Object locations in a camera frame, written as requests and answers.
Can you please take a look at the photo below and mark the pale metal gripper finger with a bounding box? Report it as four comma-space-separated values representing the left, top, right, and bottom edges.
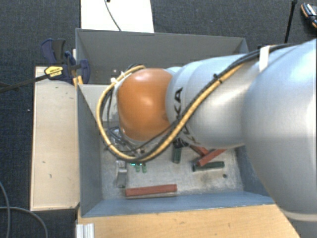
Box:
114, 159, 128, 189

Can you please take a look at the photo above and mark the grey metal bin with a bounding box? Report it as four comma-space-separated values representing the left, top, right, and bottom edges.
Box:
75, 28, 276, 219

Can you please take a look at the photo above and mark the red-brown flat block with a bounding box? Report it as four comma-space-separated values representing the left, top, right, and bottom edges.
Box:
124, 183, 178, 198
189, 144, 210, 157
197, 148, 227, 167

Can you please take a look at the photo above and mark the pale wood board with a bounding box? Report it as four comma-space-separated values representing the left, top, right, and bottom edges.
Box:
29, 65, 81, 212

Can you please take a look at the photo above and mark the dark green flat block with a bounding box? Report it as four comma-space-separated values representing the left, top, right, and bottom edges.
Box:
172, 147, 183, 164
192, 161, 225, 173

